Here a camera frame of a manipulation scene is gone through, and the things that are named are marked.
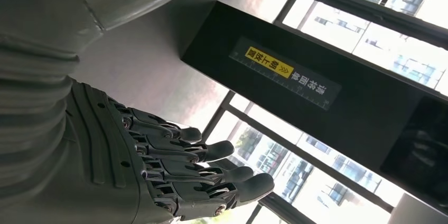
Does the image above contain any black and yellow ruler label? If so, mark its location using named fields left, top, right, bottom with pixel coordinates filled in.
left=229, top=36, right=342, bottom=111

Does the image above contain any black scanner column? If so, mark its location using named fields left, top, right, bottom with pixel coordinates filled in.
left=181, top=0, right=448, bottom=216

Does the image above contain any dark window frame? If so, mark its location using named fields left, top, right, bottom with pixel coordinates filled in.
left=201, top=0, right=448, bottom=224

